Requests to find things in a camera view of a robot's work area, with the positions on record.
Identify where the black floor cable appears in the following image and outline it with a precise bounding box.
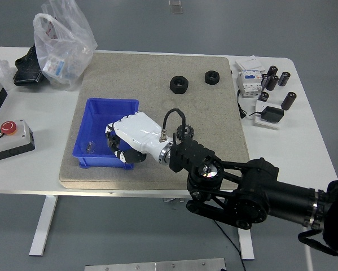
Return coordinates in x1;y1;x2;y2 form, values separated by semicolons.
213;220;247;271

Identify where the large black hex nut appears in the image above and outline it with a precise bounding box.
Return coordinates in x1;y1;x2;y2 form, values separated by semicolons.
169;75;190;94

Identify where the blue plastic box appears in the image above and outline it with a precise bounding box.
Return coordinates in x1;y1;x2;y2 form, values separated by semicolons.
72;97;140;171

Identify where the floor outlet cover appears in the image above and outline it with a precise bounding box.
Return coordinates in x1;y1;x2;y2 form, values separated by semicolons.
169;0;184;15

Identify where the emergency stop button box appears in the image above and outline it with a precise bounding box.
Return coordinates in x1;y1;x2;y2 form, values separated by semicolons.
0;119;36;164

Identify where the white table leg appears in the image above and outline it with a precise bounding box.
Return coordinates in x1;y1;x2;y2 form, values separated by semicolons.
29;195;59;256
236;227;255;260

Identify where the white flat plate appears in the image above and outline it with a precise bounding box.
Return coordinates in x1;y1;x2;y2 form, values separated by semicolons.
252;100;282;131

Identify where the grey-brown mat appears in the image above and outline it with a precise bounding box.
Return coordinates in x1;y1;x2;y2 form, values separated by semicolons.
58;53;253;190

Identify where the black adapter cord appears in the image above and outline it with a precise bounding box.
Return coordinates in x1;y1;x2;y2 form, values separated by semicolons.
236;90;264;119

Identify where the small black hex nut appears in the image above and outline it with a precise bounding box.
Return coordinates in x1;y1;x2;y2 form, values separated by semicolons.
204;70;221;85

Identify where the large black gear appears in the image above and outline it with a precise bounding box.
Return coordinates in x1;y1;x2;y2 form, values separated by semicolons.
175;124;195;141

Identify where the silver metal plate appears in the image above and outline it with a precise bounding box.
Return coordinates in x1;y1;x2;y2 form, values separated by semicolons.
84;257;226;271

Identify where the white circuit breaker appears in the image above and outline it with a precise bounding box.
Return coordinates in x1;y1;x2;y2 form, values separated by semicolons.
236;70;264;98

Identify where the black foam piece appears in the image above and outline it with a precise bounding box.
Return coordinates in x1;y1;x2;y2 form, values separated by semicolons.
12;45;50;86

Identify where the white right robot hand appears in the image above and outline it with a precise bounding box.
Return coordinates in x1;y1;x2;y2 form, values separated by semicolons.
104;112;166;165

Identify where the clear plastic bag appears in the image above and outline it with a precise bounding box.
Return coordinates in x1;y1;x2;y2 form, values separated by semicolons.
33;0;98;91

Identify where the white flat carton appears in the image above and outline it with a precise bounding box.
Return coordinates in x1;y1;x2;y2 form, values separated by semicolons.
235;57;266;73

